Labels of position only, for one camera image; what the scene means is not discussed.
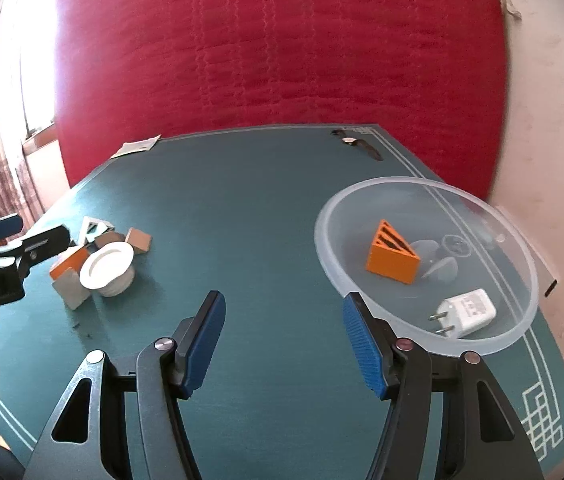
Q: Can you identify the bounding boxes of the black wristwatch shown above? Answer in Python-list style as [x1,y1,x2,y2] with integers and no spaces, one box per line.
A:
[331,129,384,162]

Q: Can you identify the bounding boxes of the small tan wooden block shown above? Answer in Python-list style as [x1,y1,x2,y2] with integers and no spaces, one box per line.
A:
[124,227,153,255]

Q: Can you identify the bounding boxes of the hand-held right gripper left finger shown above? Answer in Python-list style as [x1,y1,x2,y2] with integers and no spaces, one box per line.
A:
[22,290,227,480]

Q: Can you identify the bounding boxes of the patterned curtain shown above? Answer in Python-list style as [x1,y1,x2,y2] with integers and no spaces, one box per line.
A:
[0,0,62,226]

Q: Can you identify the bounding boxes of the clear plastic bowl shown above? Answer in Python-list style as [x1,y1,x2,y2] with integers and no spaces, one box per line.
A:
[314,176,540,356]

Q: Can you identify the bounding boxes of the white paper sheet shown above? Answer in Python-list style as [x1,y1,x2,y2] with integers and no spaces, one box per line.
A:
[110,135,161,159]

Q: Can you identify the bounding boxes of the window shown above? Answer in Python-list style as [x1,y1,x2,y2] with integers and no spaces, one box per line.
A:
[16,0,62,136]

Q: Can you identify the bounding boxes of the green table mat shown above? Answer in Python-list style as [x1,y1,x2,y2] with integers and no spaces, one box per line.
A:
[0,122,564,480]

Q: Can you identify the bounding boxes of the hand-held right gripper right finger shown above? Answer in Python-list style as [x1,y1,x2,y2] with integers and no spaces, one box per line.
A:
[343,292,545,480]

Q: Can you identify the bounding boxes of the white charger plug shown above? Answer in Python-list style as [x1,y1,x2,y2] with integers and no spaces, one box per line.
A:
[429,288,498,338]

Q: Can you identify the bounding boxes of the white rectangular wooden tile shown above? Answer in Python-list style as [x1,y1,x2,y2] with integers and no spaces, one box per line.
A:
[52,267,93,311]

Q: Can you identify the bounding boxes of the red quilted blanket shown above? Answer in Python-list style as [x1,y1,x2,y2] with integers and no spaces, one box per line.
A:
[54,0,513,201]

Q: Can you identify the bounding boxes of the white round plastic cap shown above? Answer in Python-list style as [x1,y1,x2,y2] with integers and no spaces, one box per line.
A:
[80,241,136,298]

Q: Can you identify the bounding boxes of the orange triangular block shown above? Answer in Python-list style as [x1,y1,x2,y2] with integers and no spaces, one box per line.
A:
[366,220,421,286]

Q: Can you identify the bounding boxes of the blue triangular block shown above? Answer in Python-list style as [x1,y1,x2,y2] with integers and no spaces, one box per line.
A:
[78,216,115,248]

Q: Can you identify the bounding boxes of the long brown wooden block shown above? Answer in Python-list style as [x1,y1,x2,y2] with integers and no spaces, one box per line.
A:
[94,231,126,251]

